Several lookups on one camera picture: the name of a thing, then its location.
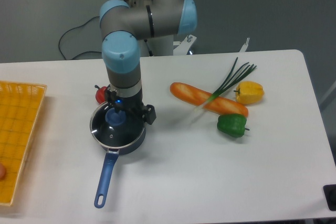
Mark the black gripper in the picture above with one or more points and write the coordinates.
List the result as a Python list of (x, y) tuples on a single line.
[(131, 105)]

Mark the glass lid blue knob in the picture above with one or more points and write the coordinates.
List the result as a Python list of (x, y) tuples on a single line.
[(116, 129)]

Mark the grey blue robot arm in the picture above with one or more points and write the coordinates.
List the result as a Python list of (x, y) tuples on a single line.
[(122, 26)]

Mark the red bell pepper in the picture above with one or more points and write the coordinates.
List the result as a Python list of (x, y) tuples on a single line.
[(100, 95)]

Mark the orange baguette bread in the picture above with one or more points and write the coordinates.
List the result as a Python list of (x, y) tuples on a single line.
[(197, 97)]

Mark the dark blue saucepan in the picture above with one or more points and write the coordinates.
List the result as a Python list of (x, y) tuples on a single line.
[(109, 162)]

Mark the green spring onion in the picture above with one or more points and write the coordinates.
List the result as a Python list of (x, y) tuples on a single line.
[(234, 77)]

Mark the green bell pepper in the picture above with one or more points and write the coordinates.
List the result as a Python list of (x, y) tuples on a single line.
[(233, 125)]

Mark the yellow bell pepper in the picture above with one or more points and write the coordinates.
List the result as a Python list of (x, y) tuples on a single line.
[(249, 92)]

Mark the yellow woven basket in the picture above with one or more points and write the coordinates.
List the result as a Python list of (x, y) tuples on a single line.
[(20, 106)]

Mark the black square table fixture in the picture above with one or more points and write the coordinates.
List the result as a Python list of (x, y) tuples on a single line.
[(330, 192)]

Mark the white metal base frame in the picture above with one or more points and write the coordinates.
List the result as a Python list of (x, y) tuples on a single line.
[(184, 47)]

